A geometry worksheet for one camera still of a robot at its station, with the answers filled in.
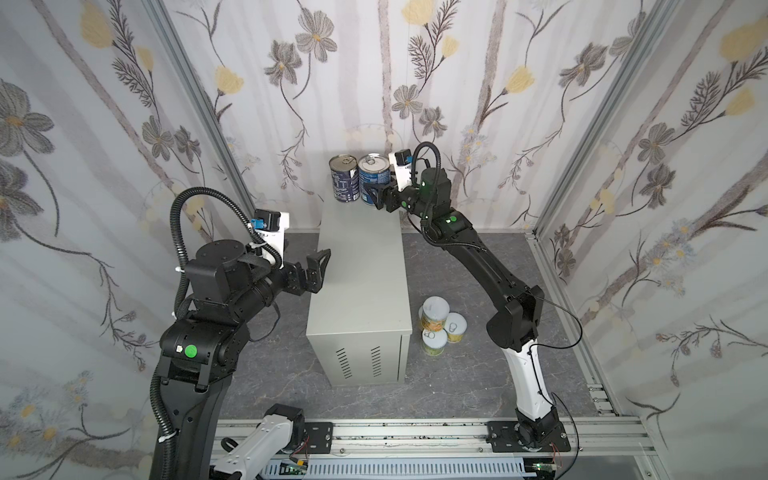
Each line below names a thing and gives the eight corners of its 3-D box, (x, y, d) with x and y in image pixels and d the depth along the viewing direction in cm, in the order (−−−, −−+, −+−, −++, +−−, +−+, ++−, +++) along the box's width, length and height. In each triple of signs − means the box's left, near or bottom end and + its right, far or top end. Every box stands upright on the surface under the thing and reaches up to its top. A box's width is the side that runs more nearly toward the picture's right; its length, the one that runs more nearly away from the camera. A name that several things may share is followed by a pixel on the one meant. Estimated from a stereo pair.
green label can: (421, 355, 91) (423, 346, 85) (420, 339, 94) (422, 329, 89) (445, 355, 91) (448, 346, 85) (443, 339, 94) (446, 329, 89)
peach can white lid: (420, 341, 93) (425, 318, 82) (418, 319, 98) (423, 295, 86) (443, 341, 93) (451, 318, 82) (440, 320, 98) (448, 295, 86)
